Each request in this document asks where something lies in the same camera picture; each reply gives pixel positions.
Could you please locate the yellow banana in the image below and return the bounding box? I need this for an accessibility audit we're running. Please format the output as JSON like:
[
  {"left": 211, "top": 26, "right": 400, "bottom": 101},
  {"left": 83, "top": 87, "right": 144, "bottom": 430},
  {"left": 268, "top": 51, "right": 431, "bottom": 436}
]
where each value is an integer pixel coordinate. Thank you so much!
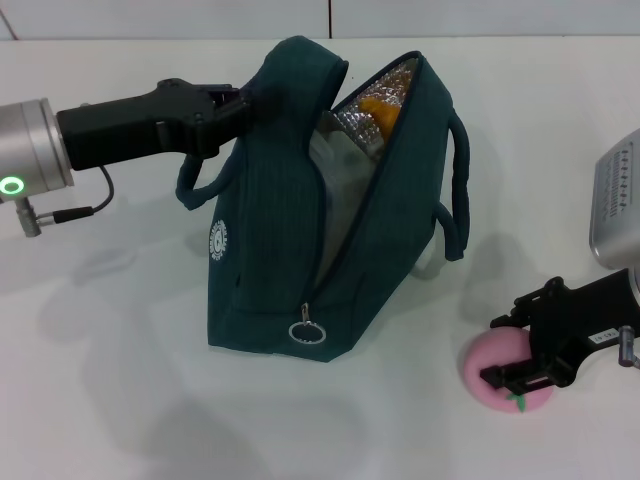
[{"left": 357, "top": 94, "right": 404, "bottom": 141}]

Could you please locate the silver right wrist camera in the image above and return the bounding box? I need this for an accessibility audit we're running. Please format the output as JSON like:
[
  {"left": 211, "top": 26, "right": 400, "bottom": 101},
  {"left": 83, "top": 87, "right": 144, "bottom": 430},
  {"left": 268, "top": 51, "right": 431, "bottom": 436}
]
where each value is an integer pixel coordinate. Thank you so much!
[{"left": 588, "top": 128, "right": 640, "bottom": 274}]

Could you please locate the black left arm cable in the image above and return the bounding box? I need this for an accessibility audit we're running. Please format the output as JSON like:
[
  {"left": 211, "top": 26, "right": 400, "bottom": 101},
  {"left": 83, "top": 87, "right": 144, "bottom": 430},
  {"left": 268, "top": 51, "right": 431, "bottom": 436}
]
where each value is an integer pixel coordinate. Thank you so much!
[{"left": 52, "top": 164, "right": 115, "bottom": 225}]

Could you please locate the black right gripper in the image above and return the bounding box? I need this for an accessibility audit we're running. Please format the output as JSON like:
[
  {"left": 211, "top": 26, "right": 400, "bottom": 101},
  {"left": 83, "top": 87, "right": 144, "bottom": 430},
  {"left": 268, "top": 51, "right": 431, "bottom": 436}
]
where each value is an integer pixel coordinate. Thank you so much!
[{"left": 478, "top": 268, "right": 640, "bottom": 401}]

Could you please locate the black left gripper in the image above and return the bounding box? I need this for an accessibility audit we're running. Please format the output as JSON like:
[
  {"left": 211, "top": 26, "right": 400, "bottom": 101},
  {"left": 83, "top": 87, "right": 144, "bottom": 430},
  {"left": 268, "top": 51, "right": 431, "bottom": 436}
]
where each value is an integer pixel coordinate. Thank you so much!
[{"left": 55, "top": 78, "right": 266, "bottom": 172}]

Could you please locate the dark teal fabric lunch bag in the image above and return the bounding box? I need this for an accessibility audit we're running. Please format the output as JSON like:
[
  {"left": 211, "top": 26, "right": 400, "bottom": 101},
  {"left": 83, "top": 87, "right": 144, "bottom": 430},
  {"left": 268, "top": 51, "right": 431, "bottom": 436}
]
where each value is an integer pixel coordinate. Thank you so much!
[{"left": 174, "top": 34, "right": 471, "bottom": 362}]

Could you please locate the metal zipper pull ring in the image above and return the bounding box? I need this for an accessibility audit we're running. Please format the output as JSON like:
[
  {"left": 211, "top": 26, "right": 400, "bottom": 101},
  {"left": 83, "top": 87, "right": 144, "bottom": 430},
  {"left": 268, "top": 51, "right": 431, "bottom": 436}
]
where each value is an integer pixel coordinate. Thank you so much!
[{"left": 288, "top": 302, "right": 327, "bottom": 346}]

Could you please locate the pink toy peach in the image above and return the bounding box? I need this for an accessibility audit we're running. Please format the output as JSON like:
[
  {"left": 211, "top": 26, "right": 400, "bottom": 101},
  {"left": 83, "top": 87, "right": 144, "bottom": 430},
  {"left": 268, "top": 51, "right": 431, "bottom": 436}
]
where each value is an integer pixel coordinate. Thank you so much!
[{"left": 463, "top": 327, "right": 555, "bottom": 416}]

